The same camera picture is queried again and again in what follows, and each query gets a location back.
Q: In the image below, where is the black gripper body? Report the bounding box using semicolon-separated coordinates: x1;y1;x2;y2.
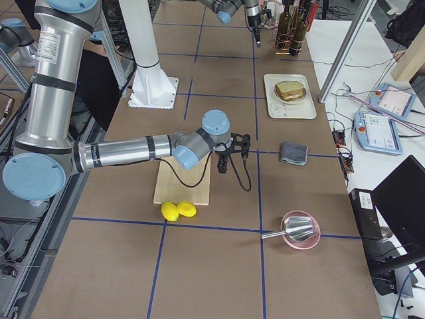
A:
215;146;231;165
245;6;261;30

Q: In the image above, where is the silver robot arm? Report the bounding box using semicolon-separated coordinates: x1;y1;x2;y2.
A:
2;1;233;201
199;0;263;47

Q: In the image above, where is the cream bear tray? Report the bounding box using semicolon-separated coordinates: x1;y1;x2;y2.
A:
264;74;317;120

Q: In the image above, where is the white cup rack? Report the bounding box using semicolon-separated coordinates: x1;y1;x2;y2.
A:
259;0;284;29

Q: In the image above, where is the green wine bottle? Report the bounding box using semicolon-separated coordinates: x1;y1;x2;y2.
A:
276;0;293;54
289;6;309;56

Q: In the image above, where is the wooden cutting board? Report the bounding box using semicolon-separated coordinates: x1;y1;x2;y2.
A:
153;156;211;205

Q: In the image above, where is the yellow lemon right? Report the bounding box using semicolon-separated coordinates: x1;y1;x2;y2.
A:
177;201;197;217

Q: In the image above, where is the yellow lemon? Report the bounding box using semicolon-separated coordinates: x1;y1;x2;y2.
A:
177;201;197;217
161;202;179;222

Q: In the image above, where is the grey folded cloth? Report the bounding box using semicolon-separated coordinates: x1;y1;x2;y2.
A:
280;141;308;166

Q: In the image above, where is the yellow lemon left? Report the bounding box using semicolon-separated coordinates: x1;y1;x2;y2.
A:
161;202;179;222

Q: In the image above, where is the bread slice with egg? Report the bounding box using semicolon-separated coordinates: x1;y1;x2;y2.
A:
276;90;306;103

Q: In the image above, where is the metal scoop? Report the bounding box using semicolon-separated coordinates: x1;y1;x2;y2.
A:
262;216;319;242

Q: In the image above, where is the pink bowl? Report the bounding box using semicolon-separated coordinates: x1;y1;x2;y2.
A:
280;210;321;250

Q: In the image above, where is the orange black adapter box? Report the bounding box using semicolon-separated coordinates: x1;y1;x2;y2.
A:
332;130;346;147

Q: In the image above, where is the standing person in black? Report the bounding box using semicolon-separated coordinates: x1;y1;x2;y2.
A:
76;41;122;130

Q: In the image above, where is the black computer box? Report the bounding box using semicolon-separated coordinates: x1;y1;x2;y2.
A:
349;188;382;241

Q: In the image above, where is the near blue teach pendant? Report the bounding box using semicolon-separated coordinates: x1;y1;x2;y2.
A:
354;111;403;156

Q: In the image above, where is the blue teach pendant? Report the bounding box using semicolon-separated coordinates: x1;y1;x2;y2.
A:
354;111;403;156
369;82;416;120

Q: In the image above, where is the far blue teach pendant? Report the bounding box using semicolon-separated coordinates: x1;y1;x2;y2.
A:
369;82;416;120

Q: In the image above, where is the black monitor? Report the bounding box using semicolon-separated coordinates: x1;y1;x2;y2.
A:
372;155;424;248

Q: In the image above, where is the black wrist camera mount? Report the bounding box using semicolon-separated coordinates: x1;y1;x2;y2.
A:
230;132;250;159

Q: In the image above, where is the copper wire bottle rack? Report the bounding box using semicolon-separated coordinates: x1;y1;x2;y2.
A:
275;21;305;56

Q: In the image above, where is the aluminium frame post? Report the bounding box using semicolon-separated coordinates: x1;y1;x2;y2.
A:
318;0;377;103

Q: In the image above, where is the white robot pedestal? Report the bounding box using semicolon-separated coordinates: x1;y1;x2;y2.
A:
119;0;179;110

